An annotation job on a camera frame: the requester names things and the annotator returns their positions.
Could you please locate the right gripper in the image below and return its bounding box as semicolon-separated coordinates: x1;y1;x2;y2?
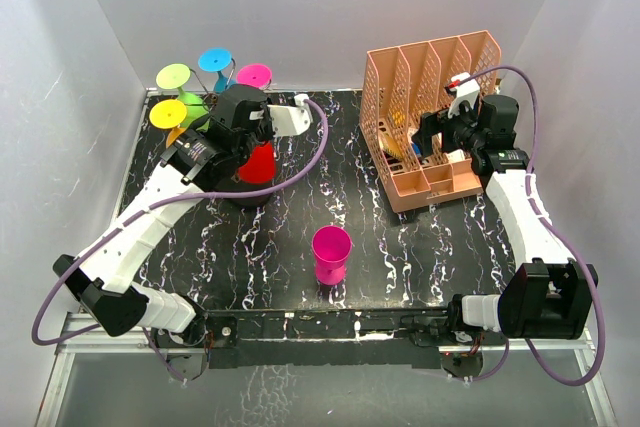
412;97;485;158

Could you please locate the red wine glass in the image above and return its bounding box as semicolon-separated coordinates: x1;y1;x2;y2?
238;142;276;185

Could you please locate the magenta wine glass back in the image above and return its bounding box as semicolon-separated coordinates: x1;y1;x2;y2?
236;63;272;89

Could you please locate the magenta wine glass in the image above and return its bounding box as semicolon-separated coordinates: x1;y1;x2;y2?
236;63;272;89
312;225;352;286

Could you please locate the metal wine glass rack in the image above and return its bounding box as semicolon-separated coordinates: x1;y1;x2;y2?
192;59;276;208

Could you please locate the blue wine glass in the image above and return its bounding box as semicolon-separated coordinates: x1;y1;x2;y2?
198;48;236;94

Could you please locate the orange wine glass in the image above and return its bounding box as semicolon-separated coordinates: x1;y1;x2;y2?
149;99;187;147

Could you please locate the green wine glass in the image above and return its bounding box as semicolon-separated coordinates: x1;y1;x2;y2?
156;63;208;128

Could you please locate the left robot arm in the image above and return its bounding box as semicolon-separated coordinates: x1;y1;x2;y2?
53;85;309;346

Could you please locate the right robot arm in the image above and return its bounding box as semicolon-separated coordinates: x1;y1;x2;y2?
411;94;598;344

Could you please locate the magenta wine glass front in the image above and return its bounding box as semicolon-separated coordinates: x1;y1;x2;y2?
312;225;352;286

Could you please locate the pink file organizer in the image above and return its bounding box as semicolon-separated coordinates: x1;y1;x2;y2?
359;30;501;213

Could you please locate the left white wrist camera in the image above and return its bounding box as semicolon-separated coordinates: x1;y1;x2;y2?
268;94;312;137

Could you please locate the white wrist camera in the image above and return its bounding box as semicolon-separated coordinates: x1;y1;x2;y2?
446;72;480;119
268;94;312;137

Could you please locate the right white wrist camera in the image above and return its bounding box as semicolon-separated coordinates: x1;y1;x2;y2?
446;72;480;119

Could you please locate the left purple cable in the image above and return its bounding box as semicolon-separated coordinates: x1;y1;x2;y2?
31;99;330;383

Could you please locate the purple cable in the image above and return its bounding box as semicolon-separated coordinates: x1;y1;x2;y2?
31;99;330;383
449;65;607;387

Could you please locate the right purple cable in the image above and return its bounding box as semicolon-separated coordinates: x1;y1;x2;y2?
449;65;607;387

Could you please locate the metal base frame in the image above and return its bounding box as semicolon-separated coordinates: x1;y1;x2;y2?
37;309;617;426

